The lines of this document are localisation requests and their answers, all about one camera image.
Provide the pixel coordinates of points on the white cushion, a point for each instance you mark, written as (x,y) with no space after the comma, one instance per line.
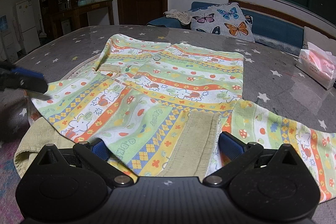
(318,39)

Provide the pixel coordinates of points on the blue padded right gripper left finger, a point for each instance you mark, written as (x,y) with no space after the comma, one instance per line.
(94,157)

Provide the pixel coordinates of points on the white refrigerator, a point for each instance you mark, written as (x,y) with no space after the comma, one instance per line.
(27,29)

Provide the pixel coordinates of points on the butterfly print pillow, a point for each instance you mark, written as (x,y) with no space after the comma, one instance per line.
(224,19)

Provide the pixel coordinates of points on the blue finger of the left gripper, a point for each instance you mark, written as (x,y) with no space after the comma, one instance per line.
(13,77)

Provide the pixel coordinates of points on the pink tissue pack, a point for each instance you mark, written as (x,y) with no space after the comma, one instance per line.
(318,64)

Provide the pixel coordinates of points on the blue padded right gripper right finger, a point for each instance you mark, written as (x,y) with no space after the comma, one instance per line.
(241,155)

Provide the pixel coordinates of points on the beige cloth on sofa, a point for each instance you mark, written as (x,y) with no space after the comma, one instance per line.
(183,17)

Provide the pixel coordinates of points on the teal kettle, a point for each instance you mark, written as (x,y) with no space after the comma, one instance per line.
(81,2)

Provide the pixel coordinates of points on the colourful patterned children's shirt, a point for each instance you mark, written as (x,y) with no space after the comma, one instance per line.
(159,108)

